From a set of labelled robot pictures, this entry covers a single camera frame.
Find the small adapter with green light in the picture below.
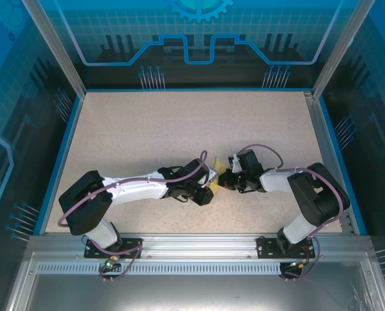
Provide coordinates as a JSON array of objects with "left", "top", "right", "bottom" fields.
[
  {"left": 288, "top": 259, "right": 311, "bottom": 270},
  {"left": 103, "top": 255, "right": 121, "bottom": 270}
]

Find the shiny metal tray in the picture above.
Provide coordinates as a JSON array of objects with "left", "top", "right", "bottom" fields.
[{"left": 4, "top": 252, "right": 385, "bottom": 311}]

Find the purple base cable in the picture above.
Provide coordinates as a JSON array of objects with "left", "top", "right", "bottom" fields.
[
  {"left": 278, "top": 239, "right": 321, "bottom": 283},
  {"left": 95, "top": 241, "right": 147, "bottom": 283}
]

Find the long aluminium mounting rail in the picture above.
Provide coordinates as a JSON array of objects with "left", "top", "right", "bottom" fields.
[{"left": 27, "top": 232, "right": 375, "bottom": 260}]

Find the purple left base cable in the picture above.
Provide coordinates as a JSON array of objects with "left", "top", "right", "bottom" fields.
[{"left": 95, "top": 241, "right": 147, "bottom": 283}]

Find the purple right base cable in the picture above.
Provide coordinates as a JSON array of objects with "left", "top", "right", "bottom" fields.
[{"left": 278, "top": 239, "right": 321, "bottom": 283}]

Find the blue table edge strip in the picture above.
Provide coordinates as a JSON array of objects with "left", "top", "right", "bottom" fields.
[
  {"left": 38, "top": 95, "right": 85, "bottom": 236},
  {"left": 317, "top": 96, "right": 368, "bottom": 236}
]

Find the slotted metal cable duct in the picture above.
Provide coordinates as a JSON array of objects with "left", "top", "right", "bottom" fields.
[{"left": 35, "top": 262, "right": 286, "bottom": 275}]

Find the aluminium side rail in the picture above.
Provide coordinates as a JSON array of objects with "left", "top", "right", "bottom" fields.
[{"left": 304, "top": 91, "right": 358, "bottom": 235}]

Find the aluminium frame post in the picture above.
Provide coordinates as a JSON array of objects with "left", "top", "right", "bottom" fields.
[
  {"left": 310, "top": 0, "right": 375, "bottom": 98},
  {"left": 20, "top": 0, "right": 86, "bottom": 97}
]

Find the yellow cloth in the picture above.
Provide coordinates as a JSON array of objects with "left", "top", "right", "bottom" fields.
[{"left": 210, "top": 156, "right": 228, "bottom": 195}]

